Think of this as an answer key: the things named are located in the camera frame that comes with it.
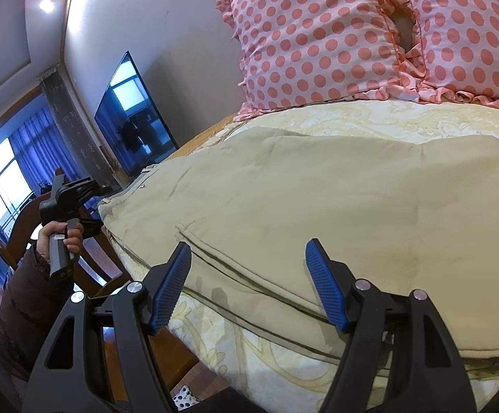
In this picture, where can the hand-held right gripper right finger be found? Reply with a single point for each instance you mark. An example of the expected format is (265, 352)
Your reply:
(324, 286)

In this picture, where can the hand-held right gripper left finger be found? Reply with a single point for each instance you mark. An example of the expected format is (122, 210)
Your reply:
(168, 286)

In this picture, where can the beige pants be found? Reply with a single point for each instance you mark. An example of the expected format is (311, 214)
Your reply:
(301, 223)

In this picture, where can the person's left forearm brown sleeve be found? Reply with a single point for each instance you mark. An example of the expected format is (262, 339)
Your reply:
(19, 305)

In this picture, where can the person's left hand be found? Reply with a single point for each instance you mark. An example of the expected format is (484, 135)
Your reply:
(74, 238)

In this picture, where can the wooden chair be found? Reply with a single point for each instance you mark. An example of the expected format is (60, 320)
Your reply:
(90, 258)

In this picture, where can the blue window curtain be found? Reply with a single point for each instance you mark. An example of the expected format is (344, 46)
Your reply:
(38, 146)

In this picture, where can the cream patterned bedspread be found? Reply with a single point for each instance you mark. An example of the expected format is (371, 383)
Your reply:
(249, 352)

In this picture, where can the black white dotted cloth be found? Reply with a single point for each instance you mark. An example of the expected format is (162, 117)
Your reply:
(185, 395)

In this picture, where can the black flat screen television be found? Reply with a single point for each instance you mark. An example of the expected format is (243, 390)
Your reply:
(135, 116)

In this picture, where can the round ceiling light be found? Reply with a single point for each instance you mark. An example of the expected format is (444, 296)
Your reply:
(46, 5)

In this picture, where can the pink polka dot pillow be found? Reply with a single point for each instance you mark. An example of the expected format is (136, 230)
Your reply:
(468, 30)
(318, 38)

